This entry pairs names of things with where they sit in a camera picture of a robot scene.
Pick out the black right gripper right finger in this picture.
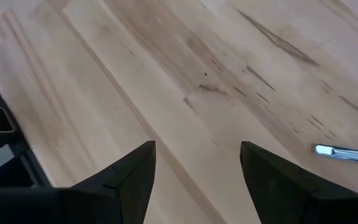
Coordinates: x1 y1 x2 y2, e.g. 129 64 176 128
240 141 358 224

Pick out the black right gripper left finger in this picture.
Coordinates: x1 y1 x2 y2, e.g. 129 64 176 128
0 140 157 224

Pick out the silver socket extension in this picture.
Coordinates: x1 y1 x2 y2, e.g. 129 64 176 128
314 144 358 165

